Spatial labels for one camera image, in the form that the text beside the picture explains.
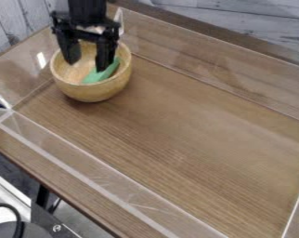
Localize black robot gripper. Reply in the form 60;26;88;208
50;0;121;73

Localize brown wooden bowl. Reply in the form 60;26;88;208
49;41;132;102

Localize clear acrylic tray walls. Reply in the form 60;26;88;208
0;0;299;238

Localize black table leg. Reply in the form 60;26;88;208
36;185;49;208

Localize dark metal floor bracket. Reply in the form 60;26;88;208
30;203;81;238

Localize green rectangular block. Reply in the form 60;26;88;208
81;57;120;85

